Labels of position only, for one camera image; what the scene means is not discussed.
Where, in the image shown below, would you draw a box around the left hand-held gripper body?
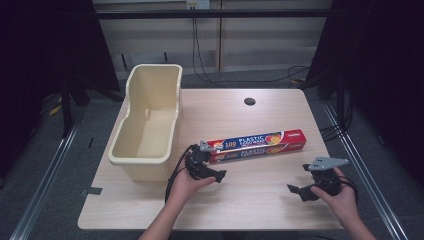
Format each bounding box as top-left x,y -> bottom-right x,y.
184,140 -> 215,181

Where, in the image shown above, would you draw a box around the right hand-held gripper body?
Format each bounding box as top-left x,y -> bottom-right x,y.
307,156 -> 350,197

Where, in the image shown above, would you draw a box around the red and blue plastic wrap box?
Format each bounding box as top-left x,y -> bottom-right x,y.
206,128 -> 308,165

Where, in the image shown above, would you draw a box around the cream plastic bin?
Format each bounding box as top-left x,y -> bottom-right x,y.
106,63 -> 184,183

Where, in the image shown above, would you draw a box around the person's left hand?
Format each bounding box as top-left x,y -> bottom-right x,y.
167,166 -> 217,205

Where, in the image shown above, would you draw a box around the person's right hand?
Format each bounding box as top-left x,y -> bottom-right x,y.
310,167 -> 360,230

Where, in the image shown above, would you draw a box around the black metal stand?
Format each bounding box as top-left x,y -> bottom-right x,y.
299,68 -> 349,134
59,74 -> 125,139

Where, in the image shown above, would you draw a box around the dark tape piece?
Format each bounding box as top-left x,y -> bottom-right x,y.
78,186 -> 104,197

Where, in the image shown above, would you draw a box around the black curtain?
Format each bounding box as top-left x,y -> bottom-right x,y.
299,0 -> 424,188
0,0 -> 122,188

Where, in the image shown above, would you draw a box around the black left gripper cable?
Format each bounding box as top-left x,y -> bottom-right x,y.
164,145 -> 194,205

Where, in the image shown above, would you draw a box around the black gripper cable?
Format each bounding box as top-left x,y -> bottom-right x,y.
164,145 -> 194,205
339,175 -> 360,205

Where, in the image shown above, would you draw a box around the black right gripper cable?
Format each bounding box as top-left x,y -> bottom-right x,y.
339,175 -> 360,205

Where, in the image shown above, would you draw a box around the metal floor rail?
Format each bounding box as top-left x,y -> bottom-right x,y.
320,99 -> 410,240
9,124 -> 81,240

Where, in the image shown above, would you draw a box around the bundle of black cables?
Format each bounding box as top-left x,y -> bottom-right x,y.
319,99 -> 354,144

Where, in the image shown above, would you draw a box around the black floor cables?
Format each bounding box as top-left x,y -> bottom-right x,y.
190,17 -> 312,86

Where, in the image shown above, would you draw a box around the white wall outlet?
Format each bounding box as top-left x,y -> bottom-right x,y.
186,0 -> 211,11

